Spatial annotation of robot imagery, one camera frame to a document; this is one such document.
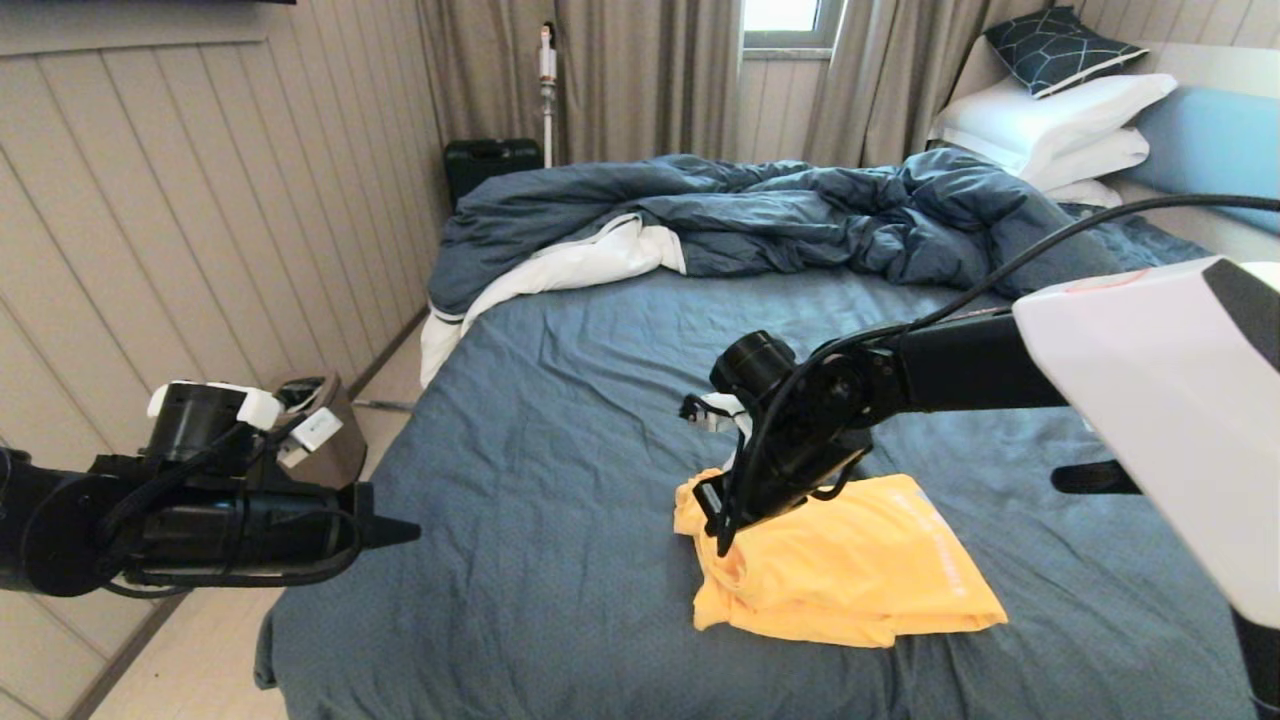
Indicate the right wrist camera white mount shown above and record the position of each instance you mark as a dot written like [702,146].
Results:
[715,412]

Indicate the white quilt with dark stripe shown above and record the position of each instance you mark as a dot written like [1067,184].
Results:
[570,265]

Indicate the window with grey frame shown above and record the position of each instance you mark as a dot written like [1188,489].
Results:
[785,15]

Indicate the bronze trash bin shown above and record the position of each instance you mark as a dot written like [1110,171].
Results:
[340,450]

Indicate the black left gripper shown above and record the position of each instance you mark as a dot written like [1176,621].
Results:
[220,530]

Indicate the white pillow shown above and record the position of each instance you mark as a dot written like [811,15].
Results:
[1090,192]
[1045,115]
[1098,158]

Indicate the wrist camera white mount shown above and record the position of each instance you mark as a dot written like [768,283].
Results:
[715,412]
[315,428]

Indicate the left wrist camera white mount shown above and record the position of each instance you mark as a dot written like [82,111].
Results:
[315,428]

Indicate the black hard case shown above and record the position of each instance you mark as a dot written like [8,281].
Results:
[490,165]

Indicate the beige bed headboard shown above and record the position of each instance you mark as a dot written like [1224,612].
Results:
[1225,62]

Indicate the dark blue duvet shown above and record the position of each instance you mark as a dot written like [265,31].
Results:
[800,210]

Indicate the blue headboard cushion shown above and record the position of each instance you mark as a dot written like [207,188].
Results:
[1218,152]

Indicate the yellow t-shirt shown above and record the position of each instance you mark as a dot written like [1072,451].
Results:
[850,570]

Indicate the grey metal bar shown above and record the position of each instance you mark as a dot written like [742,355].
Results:
[385,406]

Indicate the dark patterned cushion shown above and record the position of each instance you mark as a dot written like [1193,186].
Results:
[1062,48]

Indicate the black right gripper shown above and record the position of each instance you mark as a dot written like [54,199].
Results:
[800,440]

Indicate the white stick vacuum cleaner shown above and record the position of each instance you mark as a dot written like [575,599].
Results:
[547,65]

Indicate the grey-beige curtain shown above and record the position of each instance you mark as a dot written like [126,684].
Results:
[640,75]
[890,75]

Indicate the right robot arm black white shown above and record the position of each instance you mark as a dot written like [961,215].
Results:
[1150,400]

